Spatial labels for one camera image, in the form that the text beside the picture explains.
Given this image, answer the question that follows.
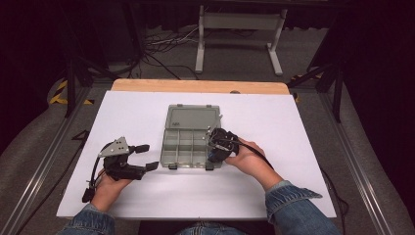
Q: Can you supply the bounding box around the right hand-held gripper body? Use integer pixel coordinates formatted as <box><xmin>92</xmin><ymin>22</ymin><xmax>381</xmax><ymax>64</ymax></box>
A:
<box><xmin>207</xmin><ymin>127</ymin><xmax>241</xmax><ymax>163</ymax></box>

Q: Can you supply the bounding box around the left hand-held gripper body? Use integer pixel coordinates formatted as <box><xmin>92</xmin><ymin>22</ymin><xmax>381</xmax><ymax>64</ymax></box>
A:
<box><xmin>97</xmin><ymin>135</ymin><xmax>147</xmax><ymax>182</ymax></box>

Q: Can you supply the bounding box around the clear grey compartment box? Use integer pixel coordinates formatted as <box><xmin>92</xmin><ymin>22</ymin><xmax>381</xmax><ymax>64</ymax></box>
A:
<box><xmin>159</xmin><ymin>103</ymin><xmax>225</xmax><ymax>171</ymax></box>

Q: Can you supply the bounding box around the person's right hand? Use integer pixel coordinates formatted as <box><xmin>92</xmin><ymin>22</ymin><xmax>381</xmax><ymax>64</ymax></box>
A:
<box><xmin>224</xmin><ymin>138</ymin><xmax>285</xmax><ymax>192</ymax></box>

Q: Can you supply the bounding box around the person's left hand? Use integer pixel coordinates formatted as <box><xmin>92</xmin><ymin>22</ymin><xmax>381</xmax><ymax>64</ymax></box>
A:
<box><xmin>91</xmin><ymin>171</ymin><xmax>134</xmax><ymax>213</ymax></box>

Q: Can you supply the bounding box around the white table board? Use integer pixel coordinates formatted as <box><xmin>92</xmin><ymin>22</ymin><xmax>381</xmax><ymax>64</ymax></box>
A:
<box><xmin>56</xmin><ymin>90</ymin><xmax>338</xmax><ymax>220</ymax></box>

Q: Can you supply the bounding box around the black tripod stand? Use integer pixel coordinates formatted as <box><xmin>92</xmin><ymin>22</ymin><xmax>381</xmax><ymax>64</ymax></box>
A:
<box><xmin>287</xmin><ymin>19</ymin><xmax>346</xmax><ymax>124</ymax></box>
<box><xmin>55</xmin><ymin>0</ymin><xmax>118</xmax><ymax>118</ymax></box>

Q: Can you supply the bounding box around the yellow black hazard tape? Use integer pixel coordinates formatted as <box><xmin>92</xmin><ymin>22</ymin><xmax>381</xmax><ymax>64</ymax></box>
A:
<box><xmin>48</xmin><ymin>79</ymin><xmax>96</xmax><ymax>106</ymax></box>

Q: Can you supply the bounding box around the person's denim lap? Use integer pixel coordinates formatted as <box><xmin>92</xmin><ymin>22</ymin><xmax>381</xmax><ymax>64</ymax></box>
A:
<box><xmin>175</xmin><ymin>220</ymin><xmax>249</xmax><ymax>235</ymax></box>

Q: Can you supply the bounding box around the white metal stand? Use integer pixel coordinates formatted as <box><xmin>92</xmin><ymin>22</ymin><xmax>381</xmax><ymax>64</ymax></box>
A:
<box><xmin>194</xmin><ymin>4</ymin><xmax>289</xmax><ymax>76</ymax></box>

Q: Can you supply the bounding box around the right hand-held gripper cable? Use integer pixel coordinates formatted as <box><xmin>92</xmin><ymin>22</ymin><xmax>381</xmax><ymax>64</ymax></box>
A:
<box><xmin>236</xmin><ymin>139</ymin><xmax>349</xmax><ymax>235</ymax></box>

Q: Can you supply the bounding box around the hand-held gripper cable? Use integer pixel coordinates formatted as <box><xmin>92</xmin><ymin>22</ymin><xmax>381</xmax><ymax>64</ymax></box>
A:
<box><xmin>81</xmin><ymin>156</ymin><xmax>109</xmax><ymax>204</ymax></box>
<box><xmin>236</xmin><ymin>139</ymin><xmax>349</xmax><ymax>235</ymax></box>

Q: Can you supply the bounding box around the left hand-held gripper cable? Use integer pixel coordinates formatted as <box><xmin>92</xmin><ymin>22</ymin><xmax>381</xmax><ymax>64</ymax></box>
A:
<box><xmin>81</xmin><ymin>156</ymin><xmax>109</xmax><ymax>204</ymax></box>

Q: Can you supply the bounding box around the aluminium floor rail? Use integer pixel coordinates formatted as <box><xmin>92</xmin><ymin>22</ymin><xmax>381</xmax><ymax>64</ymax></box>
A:
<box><xmin>317</xmin><ymin>92</ymin><xmax>397</xmax><ymax>235</ymax></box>
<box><xmin>0</xmin><ymin>86</ymin><xmax>94</xmax><ymax>235</ymax></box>

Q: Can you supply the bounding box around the bundle of floor cables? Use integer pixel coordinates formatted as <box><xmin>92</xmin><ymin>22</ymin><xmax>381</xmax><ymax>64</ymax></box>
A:
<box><xmin>130</xmin><ymin>25</ymin><xmax>204</xmax><ymax>81</ymax></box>

